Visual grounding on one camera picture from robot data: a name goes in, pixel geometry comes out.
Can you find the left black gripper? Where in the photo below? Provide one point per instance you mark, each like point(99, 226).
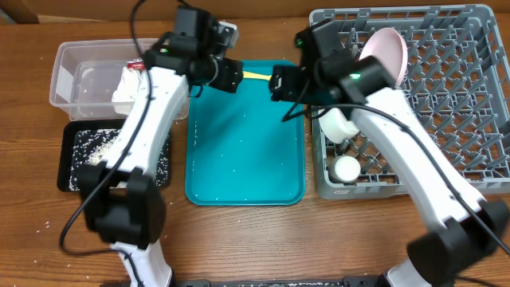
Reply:
point(232, 76)

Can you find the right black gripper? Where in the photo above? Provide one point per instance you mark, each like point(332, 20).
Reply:
point(286, 85)

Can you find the yellow plastic spoon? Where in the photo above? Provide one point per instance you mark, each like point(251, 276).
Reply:
point(256, 76)

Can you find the cream green bowl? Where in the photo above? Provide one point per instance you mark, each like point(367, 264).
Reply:
point(336, 127)

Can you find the red snack wrapper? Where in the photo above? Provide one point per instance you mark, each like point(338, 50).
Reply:
point(136, 64)

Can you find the white napkin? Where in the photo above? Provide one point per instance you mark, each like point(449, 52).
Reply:
point(127, 90)

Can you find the small white cup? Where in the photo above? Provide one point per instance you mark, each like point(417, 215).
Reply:
point(344, 169)

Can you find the large white plate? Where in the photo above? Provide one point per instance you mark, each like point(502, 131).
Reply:
point(389, 47)

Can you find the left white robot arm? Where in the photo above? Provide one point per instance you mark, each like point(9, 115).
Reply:
point(120, 200)

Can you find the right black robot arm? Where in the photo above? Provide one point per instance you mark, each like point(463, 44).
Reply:
point(463, 227)

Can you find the black waste tray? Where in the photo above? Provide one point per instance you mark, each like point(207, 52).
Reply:
point(69, 134)

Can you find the grey dishwasher rack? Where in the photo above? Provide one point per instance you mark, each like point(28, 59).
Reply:
point(456, 81)

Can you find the teal plastic tray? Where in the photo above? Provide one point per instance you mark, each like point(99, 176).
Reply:
point(239, 150)

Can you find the clear plastic bin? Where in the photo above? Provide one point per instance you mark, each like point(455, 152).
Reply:
point(85, 76)

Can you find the spilled white rice pile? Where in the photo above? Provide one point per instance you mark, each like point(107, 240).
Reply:
point(90, 145)

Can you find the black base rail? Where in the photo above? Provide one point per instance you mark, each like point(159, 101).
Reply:
point(348, 281)

